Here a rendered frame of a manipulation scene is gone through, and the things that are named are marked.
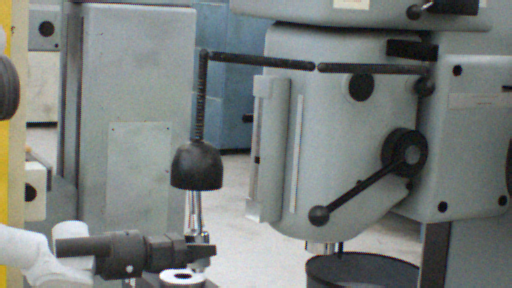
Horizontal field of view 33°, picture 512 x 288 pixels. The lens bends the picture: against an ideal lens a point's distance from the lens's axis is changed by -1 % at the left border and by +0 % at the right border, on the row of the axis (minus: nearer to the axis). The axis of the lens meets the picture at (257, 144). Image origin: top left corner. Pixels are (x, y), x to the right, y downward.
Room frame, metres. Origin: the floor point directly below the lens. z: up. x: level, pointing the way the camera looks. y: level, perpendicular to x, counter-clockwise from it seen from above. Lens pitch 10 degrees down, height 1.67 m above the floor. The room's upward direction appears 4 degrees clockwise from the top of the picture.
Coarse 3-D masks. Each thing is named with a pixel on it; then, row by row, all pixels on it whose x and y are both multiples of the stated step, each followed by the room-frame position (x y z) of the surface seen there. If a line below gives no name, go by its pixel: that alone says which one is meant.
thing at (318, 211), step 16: (400, 128) 1.24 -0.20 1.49; (384, 144) 1.23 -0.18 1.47; (400, 144) 1.22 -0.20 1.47; (416, 144) 1.23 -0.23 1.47; (384, 160) 1.23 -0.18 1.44; (400, 160) 1.22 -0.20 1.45; (416, 160) 1.23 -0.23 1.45; (384, 176) 1.20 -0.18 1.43; (400, 176) 1.23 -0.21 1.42; (352, 192) 1.17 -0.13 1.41; (320, 208) 1.14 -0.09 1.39; (336, 208) 1.16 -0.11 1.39; (320, 224) 1.14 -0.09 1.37
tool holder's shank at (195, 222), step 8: (192, 192) 1.59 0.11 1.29; (200, 192) 1.60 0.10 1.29; (192, 200) 1.59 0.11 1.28; (200, 200) 1.59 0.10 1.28; (192, 208) 1.59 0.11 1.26; (200, 208) 1.59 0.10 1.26; (192, 216) 1.58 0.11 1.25; (200, 216) 1.59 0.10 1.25; (192, 224) 1.58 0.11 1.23; (200, 224) 1.58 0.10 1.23; (192, 232) 1.58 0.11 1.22; (200, 232) 1.58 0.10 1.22
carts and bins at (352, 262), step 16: (320, 256) 3.43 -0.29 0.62; (336, 256) 3.47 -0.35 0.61; (352, 256) 3.49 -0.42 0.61; (368, 256) 3.49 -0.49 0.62; (384, 256) 3.48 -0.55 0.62; (320, 272) 3.42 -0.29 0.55; (336, 272) 3.47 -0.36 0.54; (352, 272) 3.49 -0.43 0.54; (368, 272) 3.48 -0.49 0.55; (384, 272) 3.46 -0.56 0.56; (400, 272) 3.42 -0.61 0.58; (416, 272) 3.35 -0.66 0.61
